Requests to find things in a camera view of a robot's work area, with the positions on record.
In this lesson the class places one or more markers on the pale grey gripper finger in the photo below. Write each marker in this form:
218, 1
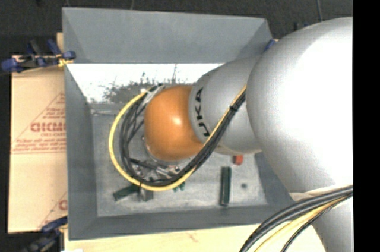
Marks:
149, 195
142, 195

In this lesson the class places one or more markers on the dark green flat block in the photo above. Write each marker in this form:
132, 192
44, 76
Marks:
124, 192
226, 185

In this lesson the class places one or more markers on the red-brown flat block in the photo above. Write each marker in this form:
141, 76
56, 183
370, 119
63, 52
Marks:
237, 159

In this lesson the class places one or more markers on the brown cardboard board red print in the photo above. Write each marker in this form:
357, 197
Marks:
35, 114

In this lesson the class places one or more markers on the grey metal bin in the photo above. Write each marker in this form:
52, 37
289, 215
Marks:
160, 37

